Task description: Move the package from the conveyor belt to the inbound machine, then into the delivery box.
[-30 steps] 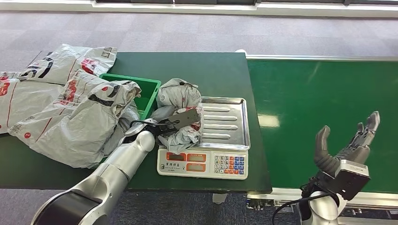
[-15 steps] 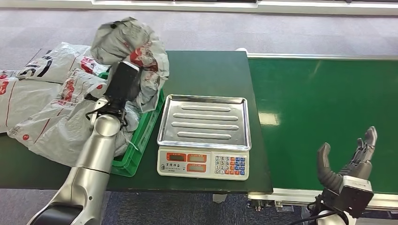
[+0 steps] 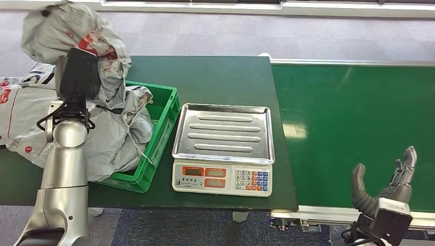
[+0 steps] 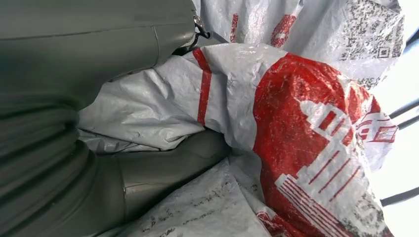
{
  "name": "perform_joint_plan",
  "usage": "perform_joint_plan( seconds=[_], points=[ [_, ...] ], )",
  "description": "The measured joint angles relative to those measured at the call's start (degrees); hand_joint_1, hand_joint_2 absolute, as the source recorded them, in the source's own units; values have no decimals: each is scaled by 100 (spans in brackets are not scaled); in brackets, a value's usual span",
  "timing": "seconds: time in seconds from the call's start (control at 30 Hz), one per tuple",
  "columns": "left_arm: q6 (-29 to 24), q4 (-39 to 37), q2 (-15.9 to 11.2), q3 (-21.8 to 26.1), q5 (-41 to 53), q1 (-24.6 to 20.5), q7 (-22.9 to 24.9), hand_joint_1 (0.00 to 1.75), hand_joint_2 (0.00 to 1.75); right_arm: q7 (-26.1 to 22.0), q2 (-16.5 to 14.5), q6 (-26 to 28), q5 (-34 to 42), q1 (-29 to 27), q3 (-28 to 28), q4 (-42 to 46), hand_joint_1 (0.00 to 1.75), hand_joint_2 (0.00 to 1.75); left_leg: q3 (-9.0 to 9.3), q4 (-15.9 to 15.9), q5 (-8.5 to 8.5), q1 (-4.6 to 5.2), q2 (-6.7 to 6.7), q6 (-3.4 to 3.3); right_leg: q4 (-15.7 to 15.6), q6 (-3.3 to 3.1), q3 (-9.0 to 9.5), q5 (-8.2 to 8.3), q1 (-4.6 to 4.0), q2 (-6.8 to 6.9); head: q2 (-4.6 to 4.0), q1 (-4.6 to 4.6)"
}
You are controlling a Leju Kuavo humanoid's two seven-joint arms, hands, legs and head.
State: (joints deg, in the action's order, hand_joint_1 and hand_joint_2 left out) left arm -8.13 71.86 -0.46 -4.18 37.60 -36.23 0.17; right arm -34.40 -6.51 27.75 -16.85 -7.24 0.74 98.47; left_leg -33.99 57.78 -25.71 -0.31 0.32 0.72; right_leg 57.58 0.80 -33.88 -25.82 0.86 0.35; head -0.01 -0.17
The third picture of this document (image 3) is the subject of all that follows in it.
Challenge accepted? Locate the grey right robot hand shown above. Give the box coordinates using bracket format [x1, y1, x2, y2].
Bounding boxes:
[351, 146, 418, 218]

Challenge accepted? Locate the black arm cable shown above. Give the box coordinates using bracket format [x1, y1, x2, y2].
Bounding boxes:
[36, 101, 69, 132]
[340, 225, 363, 246]

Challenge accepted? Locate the flat white package red print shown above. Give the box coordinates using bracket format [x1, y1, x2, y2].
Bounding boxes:
[0, 76, 58, 147]

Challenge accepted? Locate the grey package with red lettering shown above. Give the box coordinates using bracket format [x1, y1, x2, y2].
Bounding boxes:
[6, 101, 62, 171]

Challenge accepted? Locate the grey package with black swoosh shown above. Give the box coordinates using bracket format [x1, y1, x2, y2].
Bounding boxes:
[81, 85, 154, 182]

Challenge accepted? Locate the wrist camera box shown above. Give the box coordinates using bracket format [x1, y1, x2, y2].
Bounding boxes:
[54, 47, 102, 100]
[357, 198, 413, 246]

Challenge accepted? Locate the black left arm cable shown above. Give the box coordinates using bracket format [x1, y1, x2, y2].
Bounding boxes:
[36, 101, 69, 132]

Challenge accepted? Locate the white table leg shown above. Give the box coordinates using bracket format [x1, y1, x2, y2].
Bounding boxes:
[232, 211, 250, 224]

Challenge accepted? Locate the green conveyor belt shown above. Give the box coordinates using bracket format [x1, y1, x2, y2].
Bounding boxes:
[270, 58, 435, 229]

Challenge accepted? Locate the electronic scale with steel pan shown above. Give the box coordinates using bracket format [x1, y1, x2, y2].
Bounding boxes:
[171, 103, 275, 198]

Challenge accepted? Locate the metal conveyor underside hardware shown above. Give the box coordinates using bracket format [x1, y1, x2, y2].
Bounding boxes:
[270, 217, 356, 236]

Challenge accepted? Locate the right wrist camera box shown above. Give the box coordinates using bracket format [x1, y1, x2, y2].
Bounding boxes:
[357, 198, 413, 246]

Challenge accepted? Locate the green plastic crate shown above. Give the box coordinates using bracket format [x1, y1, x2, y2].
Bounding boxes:
[96, 80, 181, 194]

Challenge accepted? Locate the white window sill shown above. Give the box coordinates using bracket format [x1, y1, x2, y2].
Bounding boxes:
[0, 0, 435, 19]

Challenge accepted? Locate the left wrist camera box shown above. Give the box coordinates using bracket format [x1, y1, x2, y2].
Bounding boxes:
[54, 47, 102, 100]

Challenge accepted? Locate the grey courier package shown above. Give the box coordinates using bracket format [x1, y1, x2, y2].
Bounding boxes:
[21, 1, 132, 103]

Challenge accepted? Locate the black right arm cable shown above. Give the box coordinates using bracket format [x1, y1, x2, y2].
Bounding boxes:
[340, 225, 363, 246]

